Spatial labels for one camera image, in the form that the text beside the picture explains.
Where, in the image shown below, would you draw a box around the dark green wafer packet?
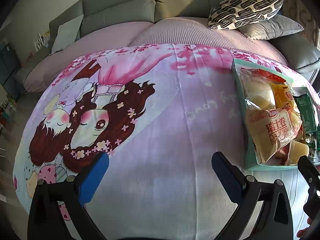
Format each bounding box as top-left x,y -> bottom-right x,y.
294,93 -> 319,138

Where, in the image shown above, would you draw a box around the patterned beige curtain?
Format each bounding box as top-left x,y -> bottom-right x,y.
280,0 -> 319,49

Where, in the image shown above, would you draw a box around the pink sofa seat cover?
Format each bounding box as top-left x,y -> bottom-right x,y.
15,17 -> 288,93

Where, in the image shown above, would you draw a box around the green snack packet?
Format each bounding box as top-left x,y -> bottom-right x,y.
305,132 -> 319,162

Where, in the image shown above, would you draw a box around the leopard pattern pillow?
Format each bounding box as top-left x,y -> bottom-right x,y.
207,0 -> 284,30

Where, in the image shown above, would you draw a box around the grey sofa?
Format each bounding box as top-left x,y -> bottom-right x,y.
15,0 -> 320,93

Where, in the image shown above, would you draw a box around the yellow snack packet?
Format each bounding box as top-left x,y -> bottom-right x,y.
270,83 -> 299,113

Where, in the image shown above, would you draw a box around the mint green tray box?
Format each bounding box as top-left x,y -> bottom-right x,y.
231,59 -> 319,171

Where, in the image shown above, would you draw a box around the orange bread packet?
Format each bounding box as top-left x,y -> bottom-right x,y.
239,68 -> 286,110

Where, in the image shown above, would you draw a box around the pink cartoon tablecloth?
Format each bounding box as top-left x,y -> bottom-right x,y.
12,44 -> 289,239

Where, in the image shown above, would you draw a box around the swiss roll bread packet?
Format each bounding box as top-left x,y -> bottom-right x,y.
246,104 -> 302,163

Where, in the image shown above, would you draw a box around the grey pillow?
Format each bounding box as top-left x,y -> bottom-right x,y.
238,15 -> 304,40

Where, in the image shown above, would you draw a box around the cream round bun packet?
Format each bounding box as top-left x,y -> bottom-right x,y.
286,140 -> 309,166

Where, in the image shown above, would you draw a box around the light grey small cushion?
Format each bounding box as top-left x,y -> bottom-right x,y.
51,15 -> 84,54

